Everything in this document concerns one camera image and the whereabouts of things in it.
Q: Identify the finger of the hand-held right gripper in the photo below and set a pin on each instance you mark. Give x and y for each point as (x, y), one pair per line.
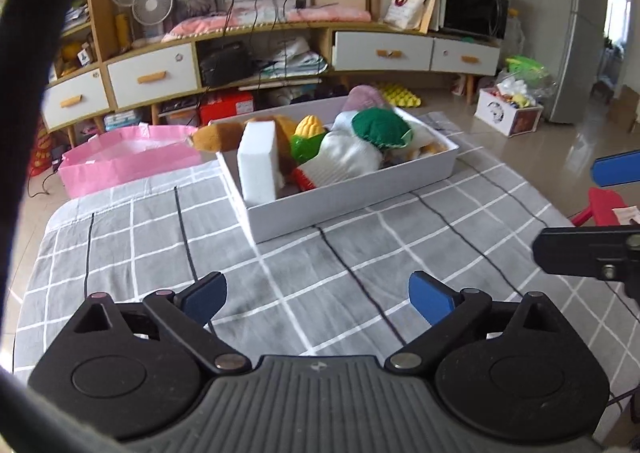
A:
(617, 169)
(580, 250)

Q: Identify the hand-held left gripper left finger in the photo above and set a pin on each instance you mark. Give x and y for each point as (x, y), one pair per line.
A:
(205, 298)

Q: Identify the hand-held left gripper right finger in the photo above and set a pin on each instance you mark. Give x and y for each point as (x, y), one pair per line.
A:
(432, 300)

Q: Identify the white cardboard box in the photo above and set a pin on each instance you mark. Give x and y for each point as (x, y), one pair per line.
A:
(350, 203)

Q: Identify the white foam block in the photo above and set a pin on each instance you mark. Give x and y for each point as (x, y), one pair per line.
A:
(257, 168)

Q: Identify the brown plush toy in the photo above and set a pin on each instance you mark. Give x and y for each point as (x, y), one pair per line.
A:
(220, 138)

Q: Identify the green felt cushion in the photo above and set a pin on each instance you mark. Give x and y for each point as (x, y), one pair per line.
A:
(380, 128)

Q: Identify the toy corn cob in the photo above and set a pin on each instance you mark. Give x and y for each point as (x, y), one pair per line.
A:
(307, 125)

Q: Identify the pink plush toy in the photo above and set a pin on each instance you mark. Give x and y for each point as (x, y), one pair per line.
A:
(367, 98)

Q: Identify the grey checked desktop cloth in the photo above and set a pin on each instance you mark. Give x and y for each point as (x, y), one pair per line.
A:
(300, 283)

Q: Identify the red stool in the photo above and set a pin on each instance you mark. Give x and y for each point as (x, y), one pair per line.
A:
(600, 205)

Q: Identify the brown cardboard box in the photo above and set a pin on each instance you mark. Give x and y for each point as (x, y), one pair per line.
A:
(625, 110)

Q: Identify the white toy box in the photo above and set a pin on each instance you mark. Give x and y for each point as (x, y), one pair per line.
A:
(500, 113)

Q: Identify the green plastic toy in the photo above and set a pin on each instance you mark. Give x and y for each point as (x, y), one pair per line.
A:
(522, 65)

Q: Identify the grey refrigerator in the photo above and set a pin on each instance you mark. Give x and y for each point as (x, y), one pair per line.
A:
(580, 33)

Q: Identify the pink paper bag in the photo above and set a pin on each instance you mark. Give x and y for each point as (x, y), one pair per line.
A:
(125, 160)

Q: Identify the white cabinet drawer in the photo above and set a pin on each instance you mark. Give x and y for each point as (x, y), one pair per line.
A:
(75, 100)
(150, 78)
(382, 52)
(465, 58)

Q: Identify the red shoe box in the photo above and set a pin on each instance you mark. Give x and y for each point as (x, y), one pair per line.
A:
(225, 108)

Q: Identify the yellow bumpy tray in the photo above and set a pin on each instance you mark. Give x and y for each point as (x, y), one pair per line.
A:
(400, 95)

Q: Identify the black microwave oven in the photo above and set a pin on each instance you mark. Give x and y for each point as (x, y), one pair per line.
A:
(472, 8)

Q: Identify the red bag gold print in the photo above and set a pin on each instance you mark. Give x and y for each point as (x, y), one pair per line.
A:
(42, 153)

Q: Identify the black bag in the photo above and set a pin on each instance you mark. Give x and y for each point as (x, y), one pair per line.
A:
(225, 63)

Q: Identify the pile of plastic packets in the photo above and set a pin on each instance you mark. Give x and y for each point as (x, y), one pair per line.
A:
(295, 58)

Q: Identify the wooden TV cabinet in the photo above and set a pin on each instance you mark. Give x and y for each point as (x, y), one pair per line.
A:
(280, 33)

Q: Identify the yellow tube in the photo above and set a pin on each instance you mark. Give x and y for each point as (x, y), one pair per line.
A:
(123, 30)

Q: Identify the pink cushion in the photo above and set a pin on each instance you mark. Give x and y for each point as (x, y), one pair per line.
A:
(325, 14)

